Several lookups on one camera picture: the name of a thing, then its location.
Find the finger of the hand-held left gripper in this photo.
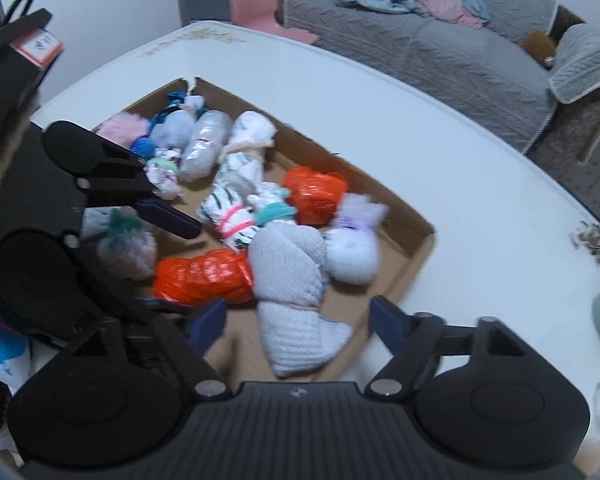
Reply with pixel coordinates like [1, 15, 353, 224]
[42, 120, 202, 241]
[79, 252, 167, 322]

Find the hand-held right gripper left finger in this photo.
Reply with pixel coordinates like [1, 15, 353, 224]
[72, 300, 229, 399]

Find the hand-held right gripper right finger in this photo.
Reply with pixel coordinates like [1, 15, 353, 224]
[365, 296, 524, 397]

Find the pastel scrunchie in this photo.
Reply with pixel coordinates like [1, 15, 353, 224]
[96, 209, 158, 281]

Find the brown cardboard box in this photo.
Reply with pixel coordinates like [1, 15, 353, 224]
[91, 76, 436, 386]

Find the white waffle knit sock bundle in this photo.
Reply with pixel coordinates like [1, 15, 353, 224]
[247, 220, 354, 379]

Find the grey sock bundle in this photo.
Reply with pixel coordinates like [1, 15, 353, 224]
[149, 109, 197, 151]

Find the orange plastic bag bundle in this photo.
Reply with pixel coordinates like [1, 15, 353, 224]
[282, 165, 350, 226]
[152, 248, 256, 307]

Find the white pink patterned cloth bundle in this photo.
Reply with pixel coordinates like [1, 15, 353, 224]
[144, 148, 182, 201]

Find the white striped sock bundle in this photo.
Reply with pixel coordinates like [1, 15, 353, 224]
[196, 181, 262, 252]

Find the white purple fluffy bundle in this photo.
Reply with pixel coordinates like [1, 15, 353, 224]
[324, 192, 389, 286]

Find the blue knitted doll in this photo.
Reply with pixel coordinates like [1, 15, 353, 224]
[131, 90, 190, 160]

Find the clear plastic wrapped bundle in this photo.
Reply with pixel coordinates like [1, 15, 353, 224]
[178, 110, 234, 184]

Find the pink fluffy pompom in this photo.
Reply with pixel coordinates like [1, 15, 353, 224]
[96, 112, 150, 150]

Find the white cloth bundle teal band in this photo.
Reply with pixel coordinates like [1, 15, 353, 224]
[249, 186, 299, 227]

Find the blue white cloth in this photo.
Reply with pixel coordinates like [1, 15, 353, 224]
[0, 300, 34, 397]

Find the pile of seed shells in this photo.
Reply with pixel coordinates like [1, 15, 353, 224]
[569, 221, 600, 267]

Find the pink plastic stool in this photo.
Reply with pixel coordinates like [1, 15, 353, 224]
[228, 0, 320, 46]

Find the grey quilted sofa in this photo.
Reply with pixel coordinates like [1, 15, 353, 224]
[247, 0, 600, 161]

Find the brown plush toy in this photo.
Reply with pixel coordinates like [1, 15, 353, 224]
[522, 31, 559, 69]

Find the pink clothing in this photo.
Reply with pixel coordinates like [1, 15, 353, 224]
[414, 0, 487, 30]

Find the grey quilted armrest cover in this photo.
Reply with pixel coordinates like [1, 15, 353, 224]
[547, 23, 600, 106]

